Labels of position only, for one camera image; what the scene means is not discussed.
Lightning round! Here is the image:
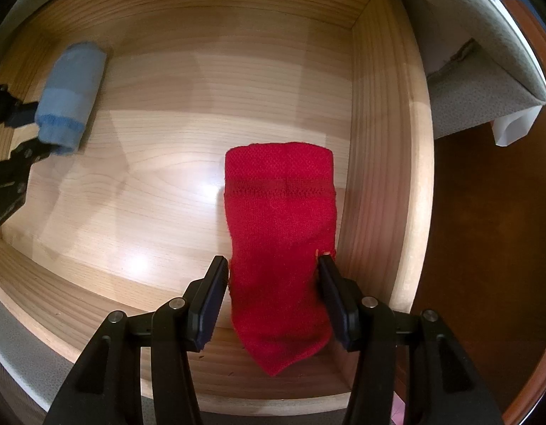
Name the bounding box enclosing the light blue sock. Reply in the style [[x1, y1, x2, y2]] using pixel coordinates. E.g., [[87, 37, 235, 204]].
[[34, 42, 107, 157]]

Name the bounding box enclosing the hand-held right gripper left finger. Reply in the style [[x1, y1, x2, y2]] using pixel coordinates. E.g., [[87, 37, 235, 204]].
[[45, 255, 230, 425]]

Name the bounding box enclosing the red knitted sock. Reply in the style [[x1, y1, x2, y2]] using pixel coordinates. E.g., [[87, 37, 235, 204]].
[[223, 142, 336, 378]]

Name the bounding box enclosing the grey drawer cabinet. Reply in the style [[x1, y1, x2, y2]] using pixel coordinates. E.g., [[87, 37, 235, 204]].
[[379, 0, 546, 140]]

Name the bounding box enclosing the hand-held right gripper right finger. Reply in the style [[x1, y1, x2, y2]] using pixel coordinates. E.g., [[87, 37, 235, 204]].
[[317, 257, 504, 425]]

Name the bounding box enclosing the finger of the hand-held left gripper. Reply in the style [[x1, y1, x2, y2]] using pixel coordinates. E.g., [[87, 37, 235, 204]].
[[0, 142, 53, 236], [0, 83, 39, 130]]

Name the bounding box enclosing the wooden drawer with grey front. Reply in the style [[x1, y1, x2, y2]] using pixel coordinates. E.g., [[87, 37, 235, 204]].
[[0, 0, 435, 425]]

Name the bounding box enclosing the orange wooden furniture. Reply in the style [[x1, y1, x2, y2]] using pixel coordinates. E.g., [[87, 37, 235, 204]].
[[503, 0, 546, 102]]

